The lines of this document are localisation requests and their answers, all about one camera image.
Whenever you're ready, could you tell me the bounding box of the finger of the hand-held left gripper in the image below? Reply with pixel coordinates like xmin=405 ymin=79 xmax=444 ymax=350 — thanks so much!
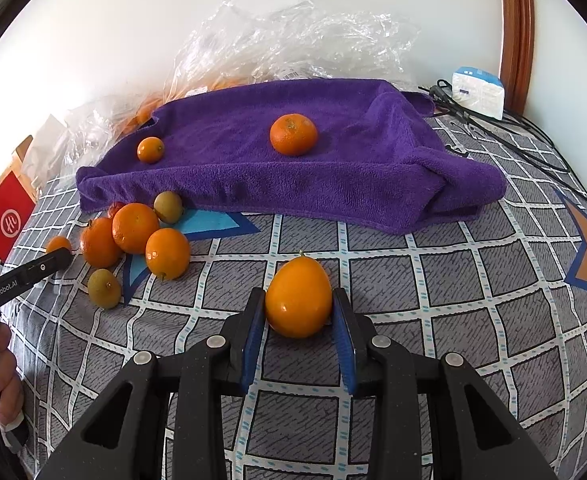
xmin=25 ymin=248 xmax=74 ymax=281

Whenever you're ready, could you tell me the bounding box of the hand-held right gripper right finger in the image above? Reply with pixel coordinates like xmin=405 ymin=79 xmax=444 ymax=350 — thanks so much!
xmin=333 ymin=288 xmax=557 ymax=480

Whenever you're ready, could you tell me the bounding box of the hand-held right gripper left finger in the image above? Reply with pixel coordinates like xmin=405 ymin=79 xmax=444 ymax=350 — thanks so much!
xmin=36 ymin=288 xmax=267 ymax=480

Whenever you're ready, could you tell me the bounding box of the yellow-green round fruit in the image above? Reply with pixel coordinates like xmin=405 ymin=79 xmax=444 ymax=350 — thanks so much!
xmin=153 ymin=191 xmax=184 ymax=224
xmin=87 ymin=269 xmax=122 ymax=309

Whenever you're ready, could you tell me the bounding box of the egg-shaped orange fruit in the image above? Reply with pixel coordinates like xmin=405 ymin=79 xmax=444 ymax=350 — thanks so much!
xmin=264 ymin=251 xmax=333 ymax=339

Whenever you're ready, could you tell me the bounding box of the person's left hand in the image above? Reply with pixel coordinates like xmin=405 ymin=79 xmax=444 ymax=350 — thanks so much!
xmin=0 ymin=324 xmax=26 ymax=431

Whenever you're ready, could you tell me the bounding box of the red paper bag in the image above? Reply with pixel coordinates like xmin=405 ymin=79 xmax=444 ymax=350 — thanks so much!
xmin=0 ymin=170 xmax=37 ymax=264

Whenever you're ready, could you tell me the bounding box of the white paper bag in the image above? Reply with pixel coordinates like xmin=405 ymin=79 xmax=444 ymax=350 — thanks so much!
xmin=20 ymin=114 xmax=72 ymax=196

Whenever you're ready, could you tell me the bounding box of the round orange with stem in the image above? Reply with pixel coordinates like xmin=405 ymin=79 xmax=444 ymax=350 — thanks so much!
xmin=145 ymin=228 xmax=192 ymax=281

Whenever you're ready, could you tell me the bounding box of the clear plastic bag of oranges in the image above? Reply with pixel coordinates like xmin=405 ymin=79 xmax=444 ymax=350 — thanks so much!
xmin=63 ymin=94 xmax=165 ymax=177
xmin=166 ymin=0 xmax=324 ymax=106

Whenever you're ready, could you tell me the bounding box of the purple towel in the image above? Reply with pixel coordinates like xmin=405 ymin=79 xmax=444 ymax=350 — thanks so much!
xmin=76 ymin=78 xmax=508 ymax=236

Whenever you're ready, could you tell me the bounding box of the large mandarin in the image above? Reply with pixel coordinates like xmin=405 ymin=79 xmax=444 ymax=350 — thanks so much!
xmin=270 ymin=114 xmax=319 ymax=157

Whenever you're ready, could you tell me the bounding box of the white and blue tissue pack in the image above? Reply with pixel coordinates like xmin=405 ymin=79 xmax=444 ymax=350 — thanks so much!
xmin=451 ymin=66 xmax=507 ymax=121

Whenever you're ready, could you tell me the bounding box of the crumpled clear plastic bag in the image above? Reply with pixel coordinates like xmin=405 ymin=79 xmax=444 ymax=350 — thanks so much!
xmin=253 ymin=5 xmax=420 ymax=88

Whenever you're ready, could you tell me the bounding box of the black cable with plug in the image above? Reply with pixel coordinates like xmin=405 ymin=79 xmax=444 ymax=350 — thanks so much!
xmin=418 ymin=79 xmax=587 ymax=208

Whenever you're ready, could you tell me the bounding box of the thin black cable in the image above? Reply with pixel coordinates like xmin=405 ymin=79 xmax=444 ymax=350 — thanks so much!
xmin=501 ymin=109 xmax=577 ymax=173

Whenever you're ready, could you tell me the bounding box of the brown wooden frame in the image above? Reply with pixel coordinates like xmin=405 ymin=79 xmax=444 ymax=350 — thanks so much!
xmin=497 ymin=0 xmax=537 ymax=117

